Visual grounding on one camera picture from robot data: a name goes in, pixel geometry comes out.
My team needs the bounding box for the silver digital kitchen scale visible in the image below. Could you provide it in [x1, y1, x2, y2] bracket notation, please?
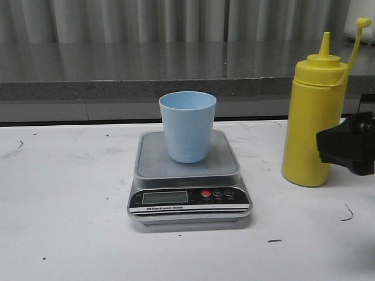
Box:
[128, 130, 253, 225]

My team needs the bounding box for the grey stone counter shelf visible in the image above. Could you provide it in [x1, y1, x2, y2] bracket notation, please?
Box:
[0, 40, 375, 102]

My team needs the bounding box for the light blue plastic cup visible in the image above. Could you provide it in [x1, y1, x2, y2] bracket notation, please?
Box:
[159, 91, 217, 163]

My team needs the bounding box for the white container on counter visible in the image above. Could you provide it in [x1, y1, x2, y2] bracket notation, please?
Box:
[343, 0, 375, 44]

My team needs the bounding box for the yellow squeeze bottle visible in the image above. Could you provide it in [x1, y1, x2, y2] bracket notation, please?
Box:
[282, 18, 371, 187]

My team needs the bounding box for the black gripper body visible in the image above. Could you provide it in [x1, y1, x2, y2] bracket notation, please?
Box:
[316, 112, 374, 176]

